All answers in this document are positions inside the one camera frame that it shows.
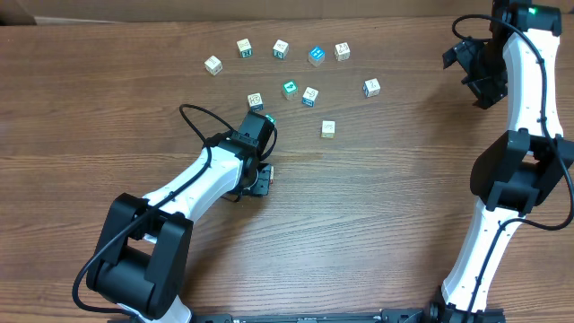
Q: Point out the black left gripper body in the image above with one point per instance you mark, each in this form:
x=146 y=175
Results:
x=260 y=185

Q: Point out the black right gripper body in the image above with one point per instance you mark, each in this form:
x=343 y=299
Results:
x=469 y=65

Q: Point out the wooden block red ladybug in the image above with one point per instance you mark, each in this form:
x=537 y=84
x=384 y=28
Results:
x=272 y=175

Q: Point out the green number seven block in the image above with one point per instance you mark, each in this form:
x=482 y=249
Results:
x=271 y=119

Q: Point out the wooden block blue side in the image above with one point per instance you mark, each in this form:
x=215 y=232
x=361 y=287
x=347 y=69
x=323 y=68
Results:
x=371 y=87
x=255 y=102

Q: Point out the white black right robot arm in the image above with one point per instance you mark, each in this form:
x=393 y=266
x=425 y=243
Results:
x=521 y=168

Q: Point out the green top wooden block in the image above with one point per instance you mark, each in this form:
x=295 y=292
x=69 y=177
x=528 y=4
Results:
x=290 y=90

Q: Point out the wooden block blue drawing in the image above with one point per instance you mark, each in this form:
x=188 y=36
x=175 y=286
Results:
x=309 y=97

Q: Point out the wooden block far left top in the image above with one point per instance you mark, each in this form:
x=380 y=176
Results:
x=213 y=65

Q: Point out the wooden block teal side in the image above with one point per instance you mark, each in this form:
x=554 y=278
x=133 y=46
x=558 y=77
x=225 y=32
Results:
x=280 y=49

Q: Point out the wooden block green side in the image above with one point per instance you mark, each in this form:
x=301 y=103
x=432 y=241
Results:
x=244 y=47

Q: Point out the blue top wooden block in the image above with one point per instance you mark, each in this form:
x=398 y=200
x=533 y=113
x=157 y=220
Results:
x=317 y=56

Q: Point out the wooden block top right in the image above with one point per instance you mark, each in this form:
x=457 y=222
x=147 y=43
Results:
x=342 y=51

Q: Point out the cardboard strip at back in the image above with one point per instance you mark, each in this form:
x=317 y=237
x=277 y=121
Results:
x=26 y=12

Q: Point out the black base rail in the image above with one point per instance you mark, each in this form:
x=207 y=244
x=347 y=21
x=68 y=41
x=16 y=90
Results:
x=314 y=317

